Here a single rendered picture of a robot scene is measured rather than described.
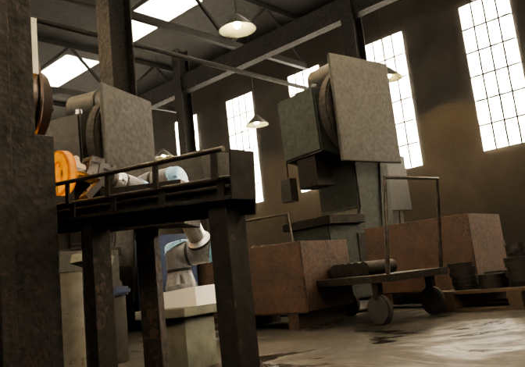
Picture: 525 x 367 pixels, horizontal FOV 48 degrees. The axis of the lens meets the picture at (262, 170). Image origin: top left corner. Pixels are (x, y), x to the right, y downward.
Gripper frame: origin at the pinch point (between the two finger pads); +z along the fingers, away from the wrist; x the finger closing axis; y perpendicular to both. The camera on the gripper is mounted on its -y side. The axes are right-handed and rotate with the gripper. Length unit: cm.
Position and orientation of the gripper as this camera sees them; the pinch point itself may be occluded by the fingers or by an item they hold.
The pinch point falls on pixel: (62, 167)
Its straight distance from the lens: 215.4
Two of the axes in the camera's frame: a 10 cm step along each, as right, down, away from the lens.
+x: 7.2, -1.7, -6.7
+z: -6.8, -3.1, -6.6
